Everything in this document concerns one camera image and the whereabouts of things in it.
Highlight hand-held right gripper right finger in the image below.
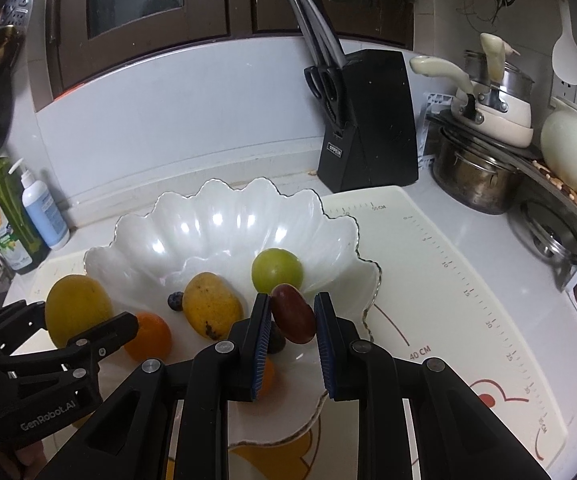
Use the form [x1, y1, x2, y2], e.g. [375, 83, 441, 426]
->
[313, 291, 552, 480]

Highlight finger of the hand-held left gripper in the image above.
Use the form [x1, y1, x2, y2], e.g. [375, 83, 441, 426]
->
[0, 312, 140, 377]
[0, 301, 48, 361]

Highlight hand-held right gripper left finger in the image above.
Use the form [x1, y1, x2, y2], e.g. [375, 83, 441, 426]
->
[36, 294, 274, 480]

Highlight orange tangerine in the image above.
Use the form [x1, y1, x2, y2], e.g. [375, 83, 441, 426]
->
[258, 355, 276, 398]
[123, 312, 173, 361]

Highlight large yellow citrus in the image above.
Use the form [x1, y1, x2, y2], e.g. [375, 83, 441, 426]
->
[45, 275, 114, 348]

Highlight red grape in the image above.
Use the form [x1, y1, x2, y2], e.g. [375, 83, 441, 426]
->
[271, 283, 318, 345]

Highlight yellow mango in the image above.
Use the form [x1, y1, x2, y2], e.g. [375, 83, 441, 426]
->
[182, 272, 244, 341]

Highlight white scalloped ceramic bowl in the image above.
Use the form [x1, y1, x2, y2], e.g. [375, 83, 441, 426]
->
[83, 177, 384, 448]

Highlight person's left hand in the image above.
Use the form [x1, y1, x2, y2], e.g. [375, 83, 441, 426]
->
[0, 437, 46, 480]

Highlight green round fruit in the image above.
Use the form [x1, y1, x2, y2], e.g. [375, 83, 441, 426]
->
[251, 248, 303, 294]

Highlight green dish soap bottle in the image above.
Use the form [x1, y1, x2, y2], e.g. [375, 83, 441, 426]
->
[0, 130, 52, 275]

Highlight white blue pump bottle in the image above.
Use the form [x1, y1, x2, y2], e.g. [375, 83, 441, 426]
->
[8, 158, 70, 252]

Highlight cartoon printed baking mat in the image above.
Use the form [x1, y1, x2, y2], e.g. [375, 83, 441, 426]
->
[28, 185, 569, 480]

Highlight large steel pot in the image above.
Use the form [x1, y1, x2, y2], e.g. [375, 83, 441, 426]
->
[431, 127, 524, 216]

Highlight black knife block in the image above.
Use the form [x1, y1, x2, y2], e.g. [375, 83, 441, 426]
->
[316, 50, 419, 193]

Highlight glass pot lid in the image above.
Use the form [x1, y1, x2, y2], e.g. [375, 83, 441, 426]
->
[521, 200, 577, 263]

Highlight black kitchen scissors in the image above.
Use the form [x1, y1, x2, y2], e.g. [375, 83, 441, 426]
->
[303, 65, 349, 128]

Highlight grey metal pot rack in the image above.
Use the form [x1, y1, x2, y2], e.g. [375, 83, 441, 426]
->
[426, 110, 577, 293]

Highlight woven pot trivet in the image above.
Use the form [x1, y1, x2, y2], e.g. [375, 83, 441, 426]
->
[533, 159, 577, 213]

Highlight cream enamel saucepan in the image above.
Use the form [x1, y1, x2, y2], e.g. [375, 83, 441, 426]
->
[410, 55, 534, 148]

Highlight perforated steel colander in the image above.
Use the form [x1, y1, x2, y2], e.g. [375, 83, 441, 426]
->
[0, 0, 36, 33]

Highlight white ceramic pot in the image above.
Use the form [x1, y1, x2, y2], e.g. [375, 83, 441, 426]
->
[540, 96, 577, 198]

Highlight white rice paddle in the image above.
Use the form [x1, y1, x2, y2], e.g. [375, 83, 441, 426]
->
[552, 0, 577, 86]

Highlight steel handled knife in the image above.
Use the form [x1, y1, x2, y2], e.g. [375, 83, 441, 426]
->
[296, 0, 348, 68]
[284, 0, 329, 68]

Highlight steel pot with cream handle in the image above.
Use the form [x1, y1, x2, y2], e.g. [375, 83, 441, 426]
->
[463, 32, 536, 111]

